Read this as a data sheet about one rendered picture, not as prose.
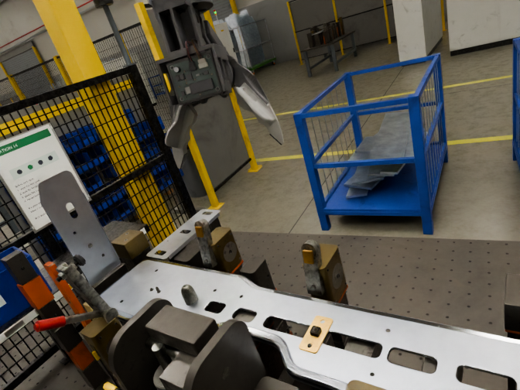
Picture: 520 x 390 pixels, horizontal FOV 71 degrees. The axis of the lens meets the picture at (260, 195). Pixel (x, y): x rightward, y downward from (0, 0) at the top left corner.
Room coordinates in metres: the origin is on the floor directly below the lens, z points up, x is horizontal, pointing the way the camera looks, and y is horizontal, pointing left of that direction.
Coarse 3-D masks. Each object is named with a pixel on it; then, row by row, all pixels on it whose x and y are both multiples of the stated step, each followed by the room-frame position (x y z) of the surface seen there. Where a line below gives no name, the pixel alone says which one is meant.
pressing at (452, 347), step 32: (128, 288) 0.88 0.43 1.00; (160, 288) 0.83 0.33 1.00; (224, 288) 0.74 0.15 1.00; (256, 288) 0.71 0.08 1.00; (224, 320) 0.63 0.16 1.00; (256, 320) 0.60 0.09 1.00; (288, 320) 0.57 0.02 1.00; (352, 320) 0.52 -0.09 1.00; (384, 320) 0.50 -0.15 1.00; (416, 320) 0.48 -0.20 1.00; (288, 352) 0.49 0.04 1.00; (320, 352) 0.47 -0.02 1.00; (352, 352) 0.45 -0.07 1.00; (384, 352) 0.43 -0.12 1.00; (416, 352) 0.41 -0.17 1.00; (448, 352) 0.40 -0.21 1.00; (480, 352) 0.38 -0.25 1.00; (512, 352) 0.36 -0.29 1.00; (320, 384) 0.41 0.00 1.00; (384, 384) 0.38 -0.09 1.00; (416, 384) 0.36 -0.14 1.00; (448, 384) 0.35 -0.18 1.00
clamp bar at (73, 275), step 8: (80, 256) 0.71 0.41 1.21; (64, 264) 0.70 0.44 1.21; (72, 264) 0.70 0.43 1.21; (80, 264) 0.71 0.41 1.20; (64, 272) 0.67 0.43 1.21; (72, 272) 0.68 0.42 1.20; (56, 280) 0.67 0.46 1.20; (72, 280) 0.67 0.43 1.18; (80, 280) 0.69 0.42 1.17; (80, 288) 0.68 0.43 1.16; (88, 288) 0.69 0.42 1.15; (88, 296) 0.68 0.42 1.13; (96, 296) 0.69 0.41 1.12; (88, 304) 0.70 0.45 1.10; (96, 304) 0.69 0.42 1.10; (104, 304) 0.70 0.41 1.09
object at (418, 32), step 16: (400, 0) 7.44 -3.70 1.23; (416, 0) 7.27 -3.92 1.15; (432, 0) 8.18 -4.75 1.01; (400, 16) 7.46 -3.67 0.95; (416, 16) 7.28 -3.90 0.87; (432, 16) 8.05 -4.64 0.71; (400, 32) 7.49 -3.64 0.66; (416, 32) 7.30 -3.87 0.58; (432, 32) 7.92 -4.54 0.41; (400, 48) 7.51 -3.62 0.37; (416, 48) 7.32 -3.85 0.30; (432, 48) 7.80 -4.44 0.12
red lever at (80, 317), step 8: (88, 312) 0.69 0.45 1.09; (96, 312) 0.69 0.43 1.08; (40, 320) 0.62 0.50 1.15; (48, 320) 0.63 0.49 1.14; (56, 320) 0.63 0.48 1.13; (64, 320) 0.64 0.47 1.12; (72, 320) 0.65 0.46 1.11; (80, 320) 0.66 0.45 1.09; (40, 328) 0.61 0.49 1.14; (48, 328) 0.62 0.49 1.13
